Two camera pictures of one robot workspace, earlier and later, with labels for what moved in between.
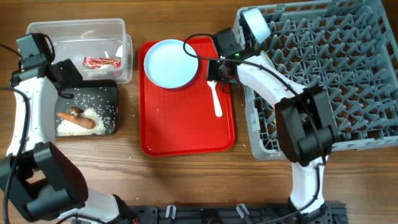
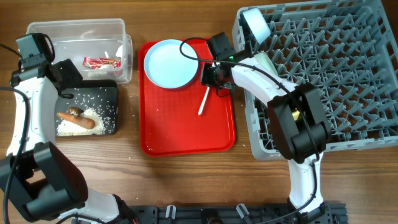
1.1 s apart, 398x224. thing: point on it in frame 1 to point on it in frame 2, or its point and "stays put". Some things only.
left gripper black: x=69 y=72 stays put
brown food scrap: x=75 y=111 stays put
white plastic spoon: x=219 y=111 to x=205 y=96
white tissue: x=119 y=51 stays put
